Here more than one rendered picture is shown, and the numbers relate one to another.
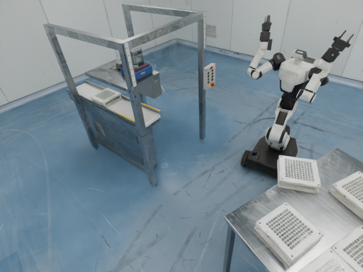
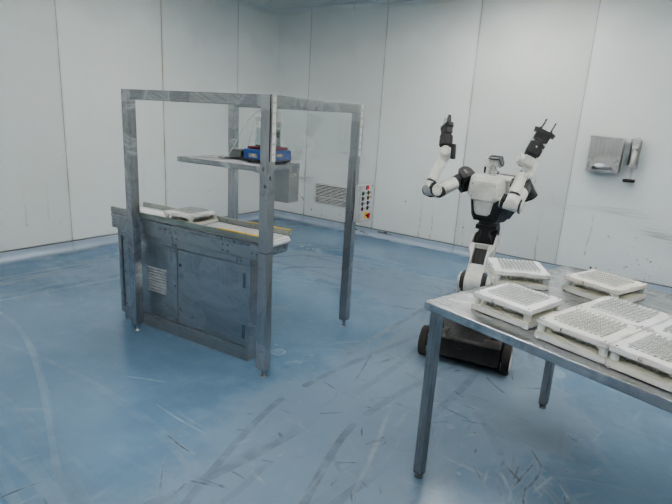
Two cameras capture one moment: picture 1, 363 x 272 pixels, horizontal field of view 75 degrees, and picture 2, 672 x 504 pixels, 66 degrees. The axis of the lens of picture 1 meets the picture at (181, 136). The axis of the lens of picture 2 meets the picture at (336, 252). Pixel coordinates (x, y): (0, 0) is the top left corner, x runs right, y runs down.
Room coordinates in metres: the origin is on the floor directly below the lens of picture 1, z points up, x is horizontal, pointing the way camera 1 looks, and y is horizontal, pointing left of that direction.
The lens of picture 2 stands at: (-1.06, 0.55, 1.51)
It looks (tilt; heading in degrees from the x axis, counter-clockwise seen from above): 15 degrees down; 348
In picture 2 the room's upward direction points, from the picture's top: 3 degrees clockwise
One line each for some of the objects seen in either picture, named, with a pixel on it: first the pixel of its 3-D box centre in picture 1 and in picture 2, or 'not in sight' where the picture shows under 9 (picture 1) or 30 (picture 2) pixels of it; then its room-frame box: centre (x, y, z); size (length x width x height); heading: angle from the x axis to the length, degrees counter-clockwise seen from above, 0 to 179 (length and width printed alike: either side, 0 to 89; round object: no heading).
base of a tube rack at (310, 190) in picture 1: (296, 175); (516, 277); (1.04, -0.77, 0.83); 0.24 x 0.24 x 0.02; 71
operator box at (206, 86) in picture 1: (209, 76); (362, 202); (2.46, -0.37, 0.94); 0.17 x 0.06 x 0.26; 138
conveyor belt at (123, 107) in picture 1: (109, 103); (194, 226); (2.34, 0.78, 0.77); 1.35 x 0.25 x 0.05; 48
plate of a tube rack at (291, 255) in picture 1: (288, 229); (518, 297); (0.64, -0.54, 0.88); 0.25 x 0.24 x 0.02; 118
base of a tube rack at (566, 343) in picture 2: not in sight; (586, 339); (0.36, -0.64, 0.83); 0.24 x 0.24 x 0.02; 25
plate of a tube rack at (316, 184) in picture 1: (298, 170); (517, 267); (1.04, -0.77, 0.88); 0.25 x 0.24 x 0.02; 71
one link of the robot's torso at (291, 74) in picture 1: (297, 75); (494, 195); (2.04, -1.15, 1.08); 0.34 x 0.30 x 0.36; 31
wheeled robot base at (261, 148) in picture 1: (276, 148); (473, 323); (2.00, -1.09, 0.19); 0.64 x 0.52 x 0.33; 144
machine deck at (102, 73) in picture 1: (121, 74); (238, 163); (2.08, 0.51, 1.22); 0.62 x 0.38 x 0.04; 48
